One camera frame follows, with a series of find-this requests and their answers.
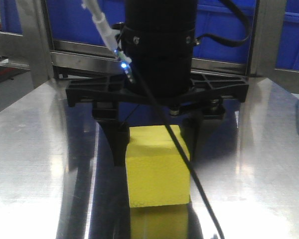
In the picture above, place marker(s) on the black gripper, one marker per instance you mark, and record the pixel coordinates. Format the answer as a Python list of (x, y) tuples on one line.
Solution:
[(204, 92)]

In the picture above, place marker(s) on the yellow foam block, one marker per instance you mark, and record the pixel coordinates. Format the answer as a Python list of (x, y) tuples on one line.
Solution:
[(156, 173)]

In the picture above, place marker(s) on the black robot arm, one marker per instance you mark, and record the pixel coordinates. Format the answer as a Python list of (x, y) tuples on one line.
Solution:
[(154, 46)]

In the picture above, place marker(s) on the blue plastic bin right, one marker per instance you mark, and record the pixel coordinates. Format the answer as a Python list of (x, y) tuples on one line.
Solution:
[(215, 18)]

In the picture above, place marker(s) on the blue plastic bin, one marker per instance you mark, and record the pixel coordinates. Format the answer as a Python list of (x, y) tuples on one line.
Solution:
[(215, 18), (69, 21)]

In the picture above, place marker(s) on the blue plastic bin left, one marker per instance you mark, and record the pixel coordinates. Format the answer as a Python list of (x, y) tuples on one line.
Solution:
[(69, 21)]

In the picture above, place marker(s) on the blue far right bin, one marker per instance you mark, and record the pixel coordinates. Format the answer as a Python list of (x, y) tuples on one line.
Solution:
[(288, 53)]

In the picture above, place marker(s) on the white cable connector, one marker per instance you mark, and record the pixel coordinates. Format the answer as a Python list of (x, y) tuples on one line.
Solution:
[(108, 36)]

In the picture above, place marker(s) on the stainless steel shelf frame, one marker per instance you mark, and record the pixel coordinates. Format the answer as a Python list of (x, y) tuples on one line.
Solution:
[(35, 49)]

